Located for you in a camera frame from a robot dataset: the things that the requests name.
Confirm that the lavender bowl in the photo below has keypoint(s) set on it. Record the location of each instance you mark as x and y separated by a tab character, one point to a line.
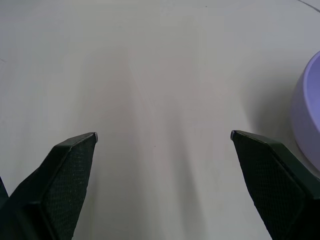
307	112

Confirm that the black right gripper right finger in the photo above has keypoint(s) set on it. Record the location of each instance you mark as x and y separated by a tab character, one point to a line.
272	190

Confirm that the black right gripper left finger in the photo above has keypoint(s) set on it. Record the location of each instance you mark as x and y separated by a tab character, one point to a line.
57	190

